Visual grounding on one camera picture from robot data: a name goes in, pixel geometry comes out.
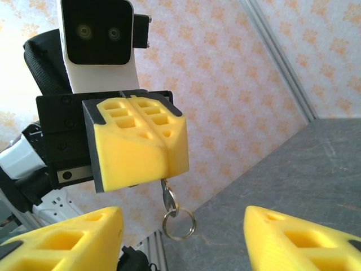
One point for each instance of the black plastic bracket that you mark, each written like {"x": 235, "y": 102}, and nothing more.
{"x": 135, "y": 259}

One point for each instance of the aluminium frame rail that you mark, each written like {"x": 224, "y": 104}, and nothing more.
{"x": 156, "y": 251}
{"x": 285, "y": 65}

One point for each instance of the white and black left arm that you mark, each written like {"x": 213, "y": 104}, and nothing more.
{"x": 17, "y": 158}

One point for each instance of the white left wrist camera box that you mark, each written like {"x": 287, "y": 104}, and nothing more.
{"x": 101, "y": 76}

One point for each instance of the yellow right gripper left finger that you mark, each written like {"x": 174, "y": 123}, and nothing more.
{"x": 70, "y": 248}

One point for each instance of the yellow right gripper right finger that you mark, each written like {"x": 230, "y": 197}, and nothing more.
{"x": 296, "y": 248}

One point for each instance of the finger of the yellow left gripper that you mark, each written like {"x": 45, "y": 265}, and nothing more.
{"x": 127, "y": 161}
{"x": 177, "y": 146}

